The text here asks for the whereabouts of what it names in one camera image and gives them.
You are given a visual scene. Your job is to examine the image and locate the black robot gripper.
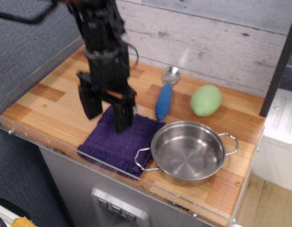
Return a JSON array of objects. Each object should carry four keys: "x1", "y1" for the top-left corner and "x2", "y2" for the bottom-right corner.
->
[{"x1": 77, "y1": 51, "x2": 136, "y2": 133}]

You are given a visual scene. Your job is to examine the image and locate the purple cloth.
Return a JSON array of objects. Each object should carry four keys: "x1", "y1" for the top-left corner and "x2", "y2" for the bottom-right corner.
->
[{"x1": 78, "y1": 107, "x2": 165, "y2": 177}]

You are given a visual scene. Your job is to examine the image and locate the blue handled metal spoon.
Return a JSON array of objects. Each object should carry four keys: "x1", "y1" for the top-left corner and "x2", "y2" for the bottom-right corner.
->
[{"x1": 155, "y1": 66, "x2": 180, "y2": 121}]

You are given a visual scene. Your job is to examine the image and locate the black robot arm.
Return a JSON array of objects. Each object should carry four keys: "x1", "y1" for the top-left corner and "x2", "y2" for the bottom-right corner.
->
[{"x1": 63, "y1": 0, "x2": 136, "y2": 133}]

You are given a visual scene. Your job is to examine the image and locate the clear acrylic table guard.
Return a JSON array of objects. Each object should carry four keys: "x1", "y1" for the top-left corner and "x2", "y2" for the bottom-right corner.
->
[{"x1": 0, "y1": 35, "x2": 265, "y2": 227}]

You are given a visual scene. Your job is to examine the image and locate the grey toy kitchen cabinet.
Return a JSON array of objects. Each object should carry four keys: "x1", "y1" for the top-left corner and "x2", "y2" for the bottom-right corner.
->
[{"x1": 36, "y1": 144, "x2": 208, "y2": 227}]

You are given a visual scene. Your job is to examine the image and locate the green plastic lemon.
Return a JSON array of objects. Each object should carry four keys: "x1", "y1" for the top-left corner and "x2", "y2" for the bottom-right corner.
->
[{"x1": 190, "y1": 85, "x2": 222, "y2": 117}]

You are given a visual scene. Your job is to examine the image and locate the silver button panel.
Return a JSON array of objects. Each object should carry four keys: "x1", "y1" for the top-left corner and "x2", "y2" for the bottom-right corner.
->
[{"x1": 91, "y1": 188, "x2": 150, "y2": 227}]

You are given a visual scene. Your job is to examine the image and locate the yellow object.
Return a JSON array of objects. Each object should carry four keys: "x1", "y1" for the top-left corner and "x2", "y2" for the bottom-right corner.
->
[{"x1": 11, "y1": 217, "x2": 36, "y2": 227}]

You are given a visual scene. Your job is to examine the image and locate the white side cabinet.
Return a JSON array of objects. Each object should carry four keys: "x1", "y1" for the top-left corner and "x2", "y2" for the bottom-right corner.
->
[{"x1": 251, "y1": 89, "x2": 292, "y2": 191}]

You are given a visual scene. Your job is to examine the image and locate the metal pot with handles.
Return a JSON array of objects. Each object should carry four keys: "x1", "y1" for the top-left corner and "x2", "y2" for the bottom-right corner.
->
[{"x1": 134, "y1": 121, "x2": 239, "y2": 186}]

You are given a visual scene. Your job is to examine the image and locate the black cable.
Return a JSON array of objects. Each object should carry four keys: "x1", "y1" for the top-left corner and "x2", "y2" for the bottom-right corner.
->
[{"x1": 0, "y1": 0, "x2": 59, "y2": 24}]

